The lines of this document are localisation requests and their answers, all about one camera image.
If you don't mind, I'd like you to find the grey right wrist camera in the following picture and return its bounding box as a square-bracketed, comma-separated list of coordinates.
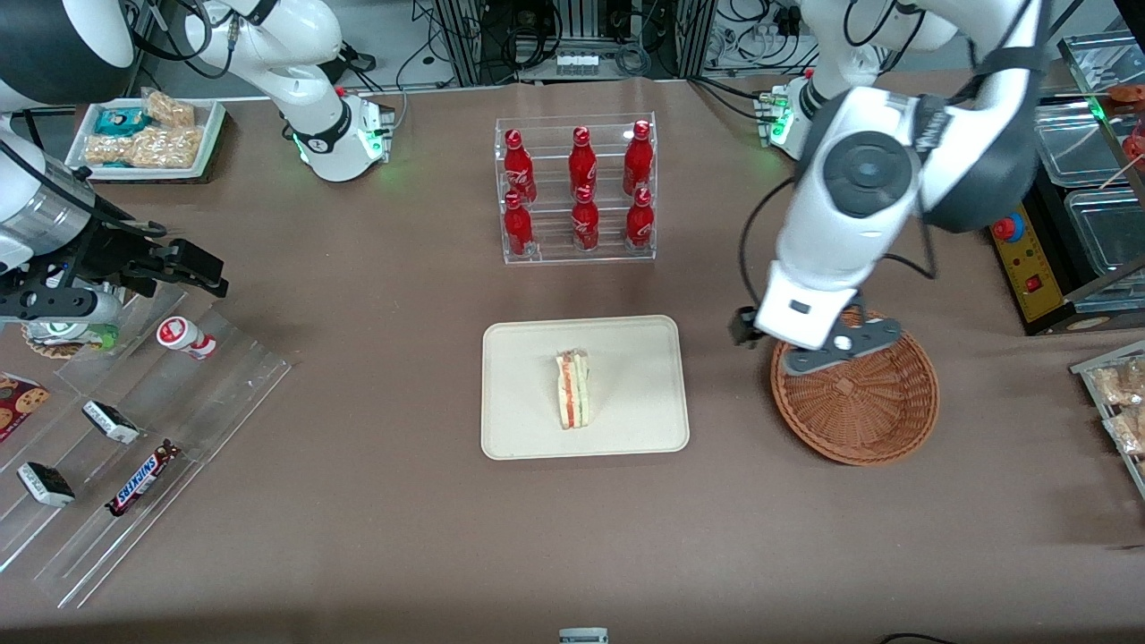
[0, 284, 123, 325]

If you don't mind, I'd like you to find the clear acrylic stepped shelf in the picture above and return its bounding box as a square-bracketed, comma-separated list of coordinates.
[0, 286, 293, 609]

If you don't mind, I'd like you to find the black white snack box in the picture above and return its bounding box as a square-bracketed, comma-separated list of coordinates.
[81, 400, 141, 445]
[17, 462, 76, 509]

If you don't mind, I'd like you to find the grey snack tray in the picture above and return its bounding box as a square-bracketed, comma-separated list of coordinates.
[1071, 340, 1145, 497]

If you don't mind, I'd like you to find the cream plastic tray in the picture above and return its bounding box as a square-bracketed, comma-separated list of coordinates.
[481, 315, 691, 461]

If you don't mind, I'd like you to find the teal snack packet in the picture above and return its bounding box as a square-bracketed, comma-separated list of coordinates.
[94, 107, 151, 137]

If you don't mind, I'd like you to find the clear wrapped snack packet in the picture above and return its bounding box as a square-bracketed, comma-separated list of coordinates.
[1093, 358, 1145, 405]
[1107, 407, 1145, 457]

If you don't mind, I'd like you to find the clear plastic container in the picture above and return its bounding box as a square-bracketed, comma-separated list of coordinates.
[1060, 31, 1145, 99]
[1033, 98, 1137, 189]
[1064, 188, 1145, 287]

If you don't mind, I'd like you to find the white snack tray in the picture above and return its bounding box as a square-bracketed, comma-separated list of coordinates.
[67, 97, 226, 182]

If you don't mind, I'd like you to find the red cookie package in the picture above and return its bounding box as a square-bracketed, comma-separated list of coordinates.
[0, 373, 51, 444]

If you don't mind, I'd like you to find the Snickers chocolate bar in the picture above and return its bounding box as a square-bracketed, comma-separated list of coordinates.
[106, 439, 182, 518]

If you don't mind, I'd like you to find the large nut bar packet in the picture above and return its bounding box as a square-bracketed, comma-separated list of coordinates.
[85, 125, 205, 171]

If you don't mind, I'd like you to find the black camera cable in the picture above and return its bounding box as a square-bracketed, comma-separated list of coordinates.
[737, 174, 802, 310]

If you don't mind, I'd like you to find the small nut bar packet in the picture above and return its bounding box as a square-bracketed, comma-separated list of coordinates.
[143, 89, 196, 128]

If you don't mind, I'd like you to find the white red yogurt drink bottle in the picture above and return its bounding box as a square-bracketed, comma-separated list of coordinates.
[157, 316, 217, 360]

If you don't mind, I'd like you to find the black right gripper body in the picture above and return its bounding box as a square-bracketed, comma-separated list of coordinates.
[0, 234, 166, 296]

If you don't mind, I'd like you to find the clear acrylic bottle rack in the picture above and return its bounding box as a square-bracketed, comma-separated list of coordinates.
[495, 113, 657, 265]

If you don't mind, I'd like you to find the triangle sandwich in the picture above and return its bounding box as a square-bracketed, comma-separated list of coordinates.
[555, 351, 593, 430]

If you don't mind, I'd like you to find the red cola bottle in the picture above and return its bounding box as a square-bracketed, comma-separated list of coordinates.
[572, 185, 600, 252]
[623, 120, 654, 196]
[504, 191, 535, 258]
[625, 187, 654, 250]
[504, 129, 538, 205]
[569, 126, 598, 199]

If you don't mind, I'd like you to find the large brown wicker basket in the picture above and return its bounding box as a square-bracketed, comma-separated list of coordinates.
[771, 309, 940, 466]

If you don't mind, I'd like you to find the yellow emergency stop box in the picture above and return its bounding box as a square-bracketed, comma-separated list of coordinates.
[988, 201, 1074, 336]

